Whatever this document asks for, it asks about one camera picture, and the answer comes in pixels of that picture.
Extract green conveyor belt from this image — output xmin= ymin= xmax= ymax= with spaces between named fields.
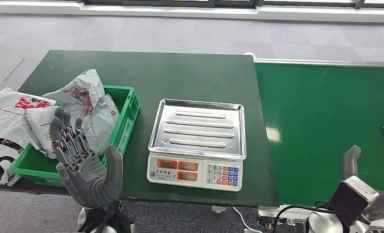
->
xmin=243 ymin=51 xmax=384 ymax=233

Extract white cable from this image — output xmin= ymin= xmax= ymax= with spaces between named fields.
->
xmin=232 ymin=206 xmax=263 ymax=233

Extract dark window frame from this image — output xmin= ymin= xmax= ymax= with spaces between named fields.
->
xmin=78 ymin=0 xmax=384 ymax=10

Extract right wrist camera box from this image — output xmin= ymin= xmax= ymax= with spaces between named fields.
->
xmin=328 ymin=176 xmax=380 ymax=227

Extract big grey red-print package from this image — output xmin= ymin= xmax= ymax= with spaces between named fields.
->
xmin=42 ymin=68 xmax=120 ymax=157

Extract large white bag black letters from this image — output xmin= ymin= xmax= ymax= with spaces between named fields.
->
xmin=0 ymin=87 xmax=57 ymax=187

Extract white scale with steel tray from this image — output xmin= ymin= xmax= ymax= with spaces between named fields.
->
xmin=146 ymin=99 xmax=247 ymax=193

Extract small white mailer package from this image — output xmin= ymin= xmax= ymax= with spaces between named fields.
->
xmin=25 ymin=106 xmax=59 ymax=160

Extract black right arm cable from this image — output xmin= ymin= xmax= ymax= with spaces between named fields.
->
xmin=272 ymin=200 xmax=337 ymax=233

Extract green plastic basket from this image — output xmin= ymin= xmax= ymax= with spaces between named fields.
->
xmin=11 ymin=85 xmax=141 ymax=188

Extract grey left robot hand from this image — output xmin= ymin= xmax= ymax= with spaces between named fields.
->
xmin=49 ymin=107 xmax=124 ymax=208

